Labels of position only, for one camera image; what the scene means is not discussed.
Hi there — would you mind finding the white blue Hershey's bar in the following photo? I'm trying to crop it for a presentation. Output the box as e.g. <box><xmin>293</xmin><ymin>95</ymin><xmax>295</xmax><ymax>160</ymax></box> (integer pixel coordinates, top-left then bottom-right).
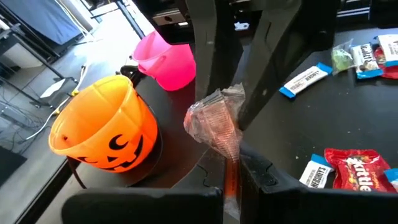
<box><xmin>298</xmin><ymin>153</ymin><xmax>335</xmax><ymax>190</ymax></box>
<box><xmin>384</xmin><ymin>167</ymin><xmax>398</xmax><ymax>192</ymax></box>
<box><xmin>279</xmin><ymin>62</ymin><xmax>334</xmax><ymax>100</ymax></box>
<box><xmin>350</xmin><ymin>42</ymin><xmax>385</xmax><ymax>80</ymax></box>
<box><xmin>373</xmin><ymin>33</ymin><xmax>398</xmax><ymax>68</ymax></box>

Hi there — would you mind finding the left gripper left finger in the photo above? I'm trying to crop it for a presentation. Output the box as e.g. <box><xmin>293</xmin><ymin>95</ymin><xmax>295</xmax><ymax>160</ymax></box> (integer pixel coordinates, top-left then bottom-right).
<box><xmin>62</xmin><ymin>148</ymin><xmax>225</xmax><ymax>224</ymax></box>

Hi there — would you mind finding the black table mat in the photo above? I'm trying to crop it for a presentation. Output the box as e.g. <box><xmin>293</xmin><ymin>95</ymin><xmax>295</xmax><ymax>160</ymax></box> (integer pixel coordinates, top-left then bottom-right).
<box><xmin>71</xmin><ymin>27</ymin><xmax>398</xmax><ymax>194</ymax></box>

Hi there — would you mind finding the orange pumpkin face bucket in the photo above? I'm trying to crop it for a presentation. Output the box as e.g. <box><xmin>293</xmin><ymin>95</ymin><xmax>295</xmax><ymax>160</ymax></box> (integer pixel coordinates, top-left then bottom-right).
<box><xmin>48</xmin><ymin>74</ymin><xmax>164</xmax><ymax>190</ymax></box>

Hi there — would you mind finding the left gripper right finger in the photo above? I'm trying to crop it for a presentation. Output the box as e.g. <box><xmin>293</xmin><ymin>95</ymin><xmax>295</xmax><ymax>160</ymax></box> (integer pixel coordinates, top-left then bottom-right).
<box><xmin>241</xmin><ymin>145</ymin><xmax>398</xmax><ymax>224</ymax></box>

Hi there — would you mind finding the clear green gummy pack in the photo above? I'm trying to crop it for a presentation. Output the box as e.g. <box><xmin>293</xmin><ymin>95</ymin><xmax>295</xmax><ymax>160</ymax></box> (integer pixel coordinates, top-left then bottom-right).
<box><xmin>330</xmin><ymin>39</ymin><xmax>355</xmax><ymax>77</ymax></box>

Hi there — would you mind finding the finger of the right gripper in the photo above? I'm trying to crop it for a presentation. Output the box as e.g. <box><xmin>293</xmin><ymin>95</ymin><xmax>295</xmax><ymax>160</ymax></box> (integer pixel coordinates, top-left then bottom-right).
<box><xmin>186</xmin><ymin>0</ymin><xmax>243</xmax><ymax>102</ymax></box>
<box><xmin>238</xmin><ymin>0</ymin><xmax>304</xmax><ymax>130</ymax></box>

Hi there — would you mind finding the pink plastic bucket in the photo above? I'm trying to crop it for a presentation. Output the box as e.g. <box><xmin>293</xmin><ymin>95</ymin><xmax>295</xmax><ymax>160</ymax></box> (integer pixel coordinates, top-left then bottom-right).
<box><xmin>131</xmin><ymin>30</ymin><xmax>197</xmax><ymax>92</ymax></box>

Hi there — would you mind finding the clear red gummy pack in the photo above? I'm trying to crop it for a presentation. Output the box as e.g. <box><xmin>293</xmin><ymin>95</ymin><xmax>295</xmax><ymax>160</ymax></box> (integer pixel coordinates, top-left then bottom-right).
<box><xmin>183</xmin><ymin>83</ymin><xmax>247</xmax><ymax>218</ymax></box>

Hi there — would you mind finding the blue panel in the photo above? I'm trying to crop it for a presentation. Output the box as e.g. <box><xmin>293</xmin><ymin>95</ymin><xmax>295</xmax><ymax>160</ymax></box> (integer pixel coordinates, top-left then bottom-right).
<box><xmin>0</xmin><ymin>0</ymin><xmax>84</xmax><ymax>47</ymax></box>

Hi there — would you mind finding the silver base bracket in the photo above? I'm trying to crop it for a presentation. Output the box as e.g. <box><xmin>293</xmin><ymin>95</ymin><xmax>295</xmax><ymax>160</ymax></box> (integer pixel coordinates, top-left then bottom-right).
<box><xmin>151</xmin><ymin>8</ymin><xmax>187</xmax><ymax>27</ymax></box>

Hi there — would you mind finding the white floor cable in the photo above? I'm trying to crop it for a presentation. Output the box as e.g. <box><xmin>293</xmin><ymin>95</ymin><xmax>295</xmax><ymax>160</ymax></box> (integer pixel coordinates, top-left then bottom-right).
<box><xmin>24</xmin><ymin>63</ymin><xmax>90</xmax><ymax>141</ymax></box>

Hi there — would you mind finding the black table frame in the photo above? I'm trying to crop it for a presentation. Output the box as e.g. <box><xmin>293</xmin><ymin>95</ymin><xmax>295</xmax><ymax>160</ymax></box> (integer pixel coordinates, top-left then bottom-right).
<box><xmin>14</xmin><ymin>155</ymin><xmax>85</xmax><ymax>224</ymax></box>

